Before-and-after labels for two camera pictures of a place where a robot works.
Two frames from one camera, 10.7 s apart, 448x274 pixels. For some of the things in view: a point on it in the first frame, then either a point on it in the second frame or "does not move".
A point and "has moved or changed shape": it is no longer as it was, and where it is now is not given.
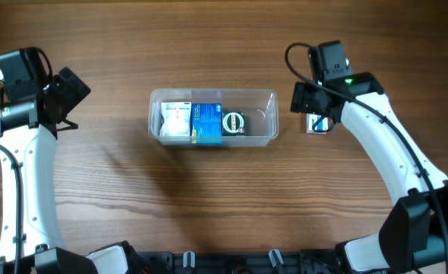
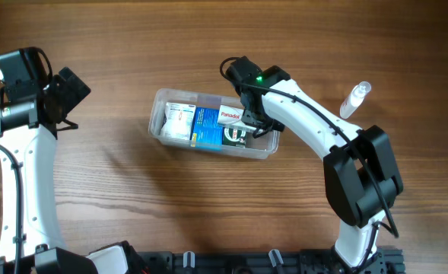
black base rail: x=274 y=262 does not move
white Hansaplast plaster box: x=176 y=117 does not move
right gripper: x=303 y=99 → x=249 y=118
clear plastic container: x=260 y=107 has moved or changed shape
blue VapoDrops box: x=207 y=125 has moved or changed shape
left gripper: x=73 y=90 does not move
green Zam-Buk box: x=233 y=123 → x=233 y=136
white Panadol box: x=316 y=124 has moved or changed shape
